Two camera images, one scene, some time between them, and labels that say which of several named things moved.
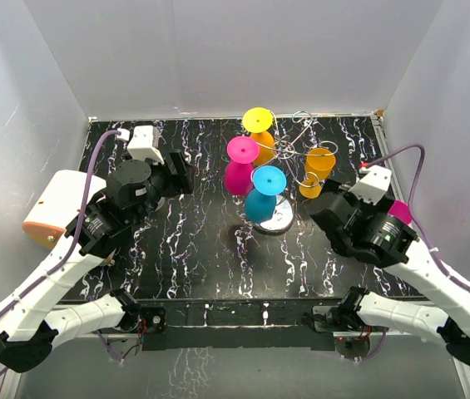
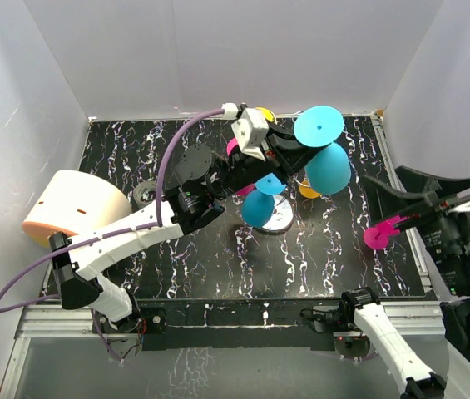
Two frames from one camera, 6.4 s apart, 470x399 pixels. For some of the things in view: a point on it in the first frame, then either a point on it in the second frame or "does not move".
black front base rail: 240,324 does not move
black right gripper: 333,185 -> 382,200
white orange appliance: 61,197 does not move
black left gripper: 180,182 -> 294,155
